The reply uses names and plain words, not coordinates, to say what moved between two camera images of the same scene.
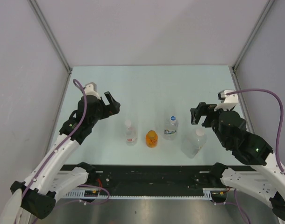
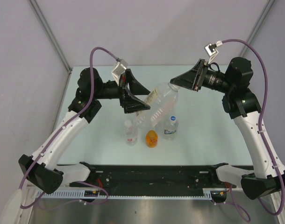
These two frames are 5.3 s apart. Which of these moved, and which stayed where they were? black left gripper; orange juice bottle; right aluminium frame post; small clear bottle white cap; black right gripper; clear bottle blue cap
Moved: black left gripper; black right gripper
Stayed: right aluminium frame post; orange juice bottle; small clear bottle white cap; clear bottle blue cap
